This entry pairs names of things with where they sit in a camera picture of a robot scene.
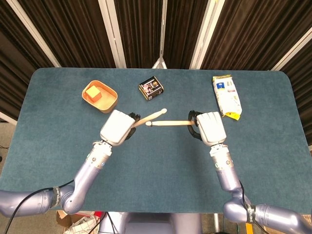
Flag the blue felt table cover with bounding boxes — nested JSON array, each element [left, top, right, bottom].
[[0, 67, 312, 215]]

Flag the orange oval tray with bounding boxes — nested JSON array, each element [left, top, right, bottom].
[[81, 80, 118, 114]]

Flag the dark rectangular tin can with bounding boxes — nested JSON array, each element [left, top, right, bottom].
[[138, 76, 164, 101]]

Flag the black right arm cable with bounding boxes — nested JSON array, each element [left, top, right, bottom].
[[237, 180, 267, 234]]

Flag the dark brown curtain panel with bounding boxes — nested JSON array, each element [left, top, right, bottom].
[[200, 0, 312, 71], [282, 36, 312, 147], [17, 0, 117, 69], [0, 0, 53, 120], [114, 0, 163, 69], [164, 0, 211, 70]]

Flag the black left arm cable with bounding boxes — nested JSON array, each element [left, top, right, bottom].
[[4, 179, 75, 234]]

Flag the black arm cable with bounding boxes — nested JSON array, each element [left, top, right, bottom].
[[4, 179, 75, 234], [237, 180, 267, 234]]

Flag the brown cardboard box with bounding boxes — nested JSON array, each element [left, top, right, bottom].
[[56, 210, 108, 234]]

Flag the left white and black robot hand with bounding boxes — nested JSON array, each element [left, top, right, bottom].
[[99, 109, 141, 147]]

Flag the thin white stand pole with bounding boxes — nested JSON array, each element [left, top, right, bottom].
[[151, 0, 168, 69]]

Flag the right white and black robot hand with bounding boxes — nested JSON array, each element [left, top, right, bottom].
[[187, 110, 227, 147]]

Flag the white and yellow snack bag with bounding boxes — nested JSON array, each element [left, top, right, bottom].
[[212, 75, 243, 121]]

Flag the yellow-orange cube block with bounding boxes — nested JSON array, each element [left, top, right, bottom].
[[85, 85, 102, 102]]

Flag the light wooden drumstick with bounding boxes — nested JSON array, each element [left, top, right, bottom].
[[133, 108, 168, 128], [145, 119, 197, 127]]

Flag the white frame post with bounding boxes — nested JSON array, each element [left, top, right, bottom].
[[98, 0, 126, 69], [271, 31, 312, 72], [189, 0, 221, 70], [6, 0, 61, 68]]

